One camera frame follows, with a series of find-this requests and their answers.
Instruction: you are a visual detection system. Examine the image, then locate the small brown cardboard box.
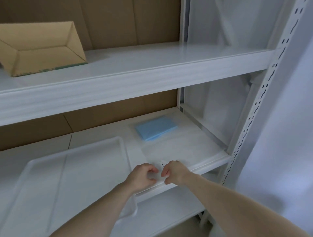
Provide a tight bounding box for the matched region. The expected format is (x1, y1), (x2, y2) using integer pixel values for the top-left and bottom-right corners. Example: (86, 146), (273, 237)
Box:
(0, 21), (88, 77)

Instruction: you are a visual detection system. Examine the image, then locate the white metal shelving rack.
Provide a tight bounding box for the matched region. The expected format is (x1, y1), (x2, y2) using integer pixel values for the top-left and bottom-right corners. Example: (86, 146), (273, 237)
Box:
(0, 0), (313, 237)

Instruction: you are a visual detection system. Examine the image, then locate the white plastic tray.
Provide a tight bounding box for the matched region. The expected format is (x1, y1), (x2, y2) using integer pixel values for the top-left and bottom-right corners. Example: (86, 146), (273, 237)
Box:
(0, 136), (139, 237)

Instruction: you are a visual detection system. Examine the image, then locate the person's right hand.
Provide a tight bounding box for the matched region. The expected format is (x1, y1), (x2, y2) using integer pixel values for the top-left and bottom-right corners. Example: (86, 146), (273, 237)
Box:
(160, 160), (194, 186)

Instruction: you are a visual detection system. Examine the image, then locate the person's left hand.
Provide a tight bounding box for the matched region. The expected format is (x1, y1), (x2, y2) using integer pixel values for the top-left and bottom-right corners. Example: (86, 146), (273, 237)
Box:
(125, 163), (159, 194)

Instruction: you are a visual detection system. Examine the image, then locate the brown cardboard back panel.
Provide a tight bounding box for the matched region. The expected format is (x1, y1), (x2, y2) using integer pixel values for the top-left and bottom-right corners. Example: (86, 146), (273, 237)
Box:
(0, 0), (182, 52)
(0, 89), (178, 152)

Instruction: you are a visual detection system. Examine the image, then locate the clear plastic bag with label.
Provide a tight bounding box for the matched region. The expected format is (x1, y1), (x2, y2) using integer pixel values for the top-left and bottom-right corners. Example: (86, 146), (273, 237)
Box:
(128, 113), (199, 171)

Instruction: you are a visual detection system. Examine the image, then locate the person's right forearm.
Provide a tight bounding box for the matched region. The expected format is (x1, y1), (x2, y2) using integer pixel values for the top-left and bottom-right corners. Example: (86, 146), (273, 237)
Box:
(187, 172), (310, 237)

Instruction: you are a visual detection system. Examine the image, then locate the person's left forearm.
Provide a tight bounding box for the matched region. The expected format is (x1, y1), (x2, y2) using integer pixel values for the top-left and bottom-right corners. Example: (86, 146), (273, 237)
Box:
(49, 182), (137, 237)

